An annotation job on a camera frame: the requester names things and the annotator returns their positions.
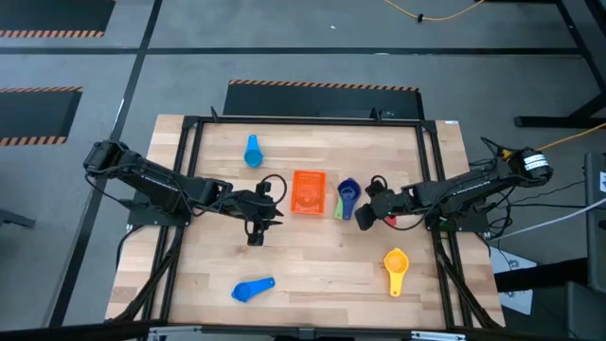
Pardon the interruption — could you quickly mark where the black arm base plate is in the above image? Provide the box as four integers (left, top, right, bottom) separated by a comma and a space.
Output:
126, 188, 195, 227
423, 207, 489, 233

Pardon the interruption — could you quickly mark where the yellow measuring cup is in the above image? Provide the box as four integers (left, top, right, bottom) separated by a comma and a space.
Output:
383, 247, 410, 298

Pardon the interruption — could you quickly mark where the silver aluminium bracket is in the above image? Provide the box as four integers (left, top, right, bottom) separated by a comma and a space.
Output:
410, 330, 468, 341

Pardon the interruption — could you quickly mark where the grey cable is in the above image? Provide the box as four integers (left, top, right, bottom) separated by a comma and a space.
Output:
491, 196, 606, 241

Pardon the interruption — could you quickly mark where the black hazard-striped floor mat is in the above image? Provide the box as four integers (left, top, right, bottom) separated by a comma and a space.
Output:
0, 0, 117, 39
222, 79, 426, 120
0, 86, 84, 147

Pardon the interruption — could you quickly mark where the white paper sheet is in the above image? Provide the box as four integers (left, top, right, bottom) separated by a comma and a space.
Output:
490, 245, 534, 316

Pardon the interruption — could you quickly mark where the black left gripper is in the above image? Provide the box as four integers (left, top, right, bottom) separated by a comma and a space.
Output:
246, 198, 285, 246

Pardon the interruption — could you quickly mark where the turquoise measuring cup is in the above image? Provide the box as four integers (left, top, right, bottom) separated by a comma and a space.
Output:
243, 134, 265, 169

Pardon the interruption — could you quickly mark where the black desk stand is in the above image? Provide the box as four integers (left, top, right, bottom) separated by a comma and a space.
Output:
513, 0, 606, 129

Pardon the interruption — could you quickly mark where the orange plastic basket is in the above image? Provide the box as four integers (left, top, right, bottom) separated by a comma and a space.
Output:
289, 170, 328, 217

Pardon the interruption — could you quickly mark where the yellow cable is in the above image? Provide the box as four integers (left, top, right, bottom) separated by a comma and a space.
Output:
534, 121, 606, 153
383, 0, 487, 23

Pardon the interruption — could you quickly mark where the black aluminium table frame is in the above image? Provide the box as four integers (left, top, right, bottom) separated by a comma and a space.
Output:
113, 106, 506, 332

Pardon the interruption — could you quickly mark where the blue measuring cup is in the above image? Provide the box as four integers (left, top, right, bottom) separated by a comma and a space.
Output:
230, 277, 276, 304

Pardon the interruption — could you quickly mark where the indigo measuring cup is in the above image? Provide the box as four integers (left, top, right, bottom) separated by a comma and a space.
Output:
336, 177, 363, 222

